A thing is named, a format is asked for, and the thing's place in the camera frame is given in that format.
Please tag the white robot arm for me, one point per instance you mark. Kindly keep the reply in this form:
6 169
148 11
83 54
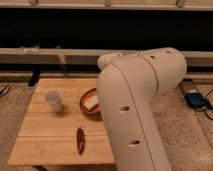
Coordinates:
125 88

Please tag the white sponge block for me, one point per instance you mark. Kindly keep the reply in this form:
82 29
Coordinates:
91 102

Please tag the translucent plastic cup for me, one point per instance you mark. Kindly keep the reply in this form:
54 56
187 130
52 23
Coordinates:
54 99

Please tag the red chili pepper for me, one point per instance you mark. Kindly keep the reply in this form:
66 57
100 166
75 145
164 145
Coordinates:
80 140

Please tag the wooden table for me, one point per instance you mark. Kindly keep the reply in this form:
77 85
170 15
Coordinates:
49 138

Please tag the blue device on floor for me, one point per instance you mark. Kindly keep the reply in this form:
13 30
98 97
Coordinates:
196 100

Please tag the black table leg post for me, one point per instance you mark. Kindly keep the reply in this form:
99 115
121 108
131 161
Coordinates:
35 76

